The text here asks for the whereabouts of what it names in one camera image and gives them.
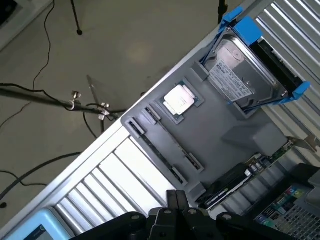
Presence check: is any green graphics card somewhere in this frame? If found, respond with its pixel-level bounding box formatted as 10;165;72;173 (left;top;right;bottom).
203;134;320;211

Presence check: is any grey parts rack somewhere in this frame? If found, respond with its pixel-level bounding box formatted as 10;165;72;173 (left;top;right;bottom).
120;59;287;204

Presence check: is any silver CPU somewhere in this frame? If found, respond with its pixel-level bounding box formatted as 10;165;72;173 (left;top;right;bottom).
163;84;196;116

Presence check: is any open PC case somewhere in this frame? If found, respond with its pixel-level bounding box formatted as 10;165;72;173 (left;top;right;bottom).
253;162;320;240

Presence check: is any light blue framed device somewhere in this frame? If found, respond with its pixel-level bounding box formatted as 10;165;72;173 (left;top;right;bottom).
0;207;76;240

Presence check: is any silver hard disk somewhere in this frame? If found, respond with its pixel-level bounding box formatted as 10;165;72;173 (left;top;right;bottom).
203;27;287;109

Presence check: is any black pole with clamps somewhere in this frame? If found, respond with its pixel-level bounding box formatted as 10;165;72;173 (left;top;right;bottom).
0;84;126;121

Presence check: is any blue disk caddy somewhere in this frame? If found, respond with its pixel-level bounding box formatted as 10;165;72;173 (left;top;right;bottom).
199;6;311;114

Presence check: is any black stand pole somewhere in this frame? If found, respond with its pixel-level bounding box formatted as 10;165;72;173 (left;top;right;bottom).
216;0;230;25

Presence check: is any black tripod leg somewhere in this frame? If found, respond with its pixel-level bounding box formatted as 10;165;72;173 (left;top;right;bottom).
69;0;84;36

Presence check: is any thick black floor cable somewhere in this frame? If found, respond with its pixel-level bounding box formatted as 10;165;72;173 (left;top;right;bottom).
0;151;84;201

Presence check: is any thin black floor cable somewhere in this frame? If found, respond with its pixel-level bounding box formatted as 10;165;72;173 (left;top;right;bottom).
0;0;56;131

